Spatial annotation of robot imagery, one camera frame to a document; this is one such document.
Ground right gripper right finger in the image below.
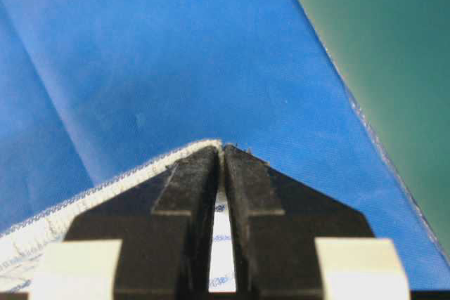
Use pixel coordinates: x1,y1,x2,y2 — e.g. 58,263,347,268
224,145,374,299

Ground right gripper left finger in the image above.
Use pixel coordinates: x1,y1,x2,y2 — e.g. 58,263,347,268
65,146,219,299

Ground blue white striped towel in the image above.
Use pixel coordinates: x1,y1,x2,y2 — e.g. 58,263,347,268
1,139,222,292

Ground blue table cloth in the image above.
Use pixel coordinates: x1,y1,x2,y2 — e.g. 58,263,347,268
1,0,449,289

